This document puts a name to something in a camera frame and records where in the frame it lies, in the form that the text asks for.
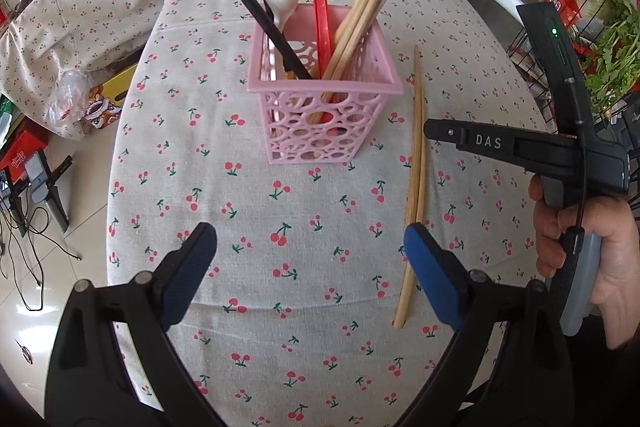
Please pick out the green leafy vegetables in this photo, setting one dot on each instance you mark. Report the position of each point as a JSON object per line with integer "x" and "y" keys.
{"x": 612, "y": 67}

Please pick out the person's right hand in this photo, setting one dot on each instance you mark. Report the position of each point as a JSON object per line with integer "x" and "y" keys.
{"x": 616, "y": 289}

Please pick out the bamboo chopstick on table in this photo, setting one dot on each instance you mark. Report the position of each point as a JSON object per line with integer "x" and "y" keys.
{"x": 420, "y": 200}

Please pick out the pink perforated utensil basket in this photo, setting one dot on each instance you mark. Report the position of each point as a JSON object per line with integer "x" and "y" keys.
{"x": 319, "y": 121}

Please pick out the cherry print tablecloth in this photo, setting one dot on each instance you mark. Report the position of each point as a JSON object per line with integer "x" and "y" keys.
{"x": 293, "y": 325}

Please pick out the lone bamboo chopstick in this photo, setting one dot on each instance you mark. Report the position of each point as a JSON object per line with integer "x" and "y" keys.
{"x": 414, "y": 186}

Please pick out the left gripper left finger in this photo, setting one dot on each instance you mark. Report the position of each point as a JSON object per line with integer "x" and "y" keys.
{"x": 87, "y": 382}

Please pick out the black wire storage rack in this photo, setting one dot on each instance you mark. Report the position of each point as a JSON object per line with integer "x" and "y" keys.
{"x": 570, "y": 35}

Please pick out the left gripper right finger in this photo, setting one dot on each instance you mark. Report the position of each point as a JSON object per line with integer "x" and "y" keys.
{"x": 498, "y": 360}

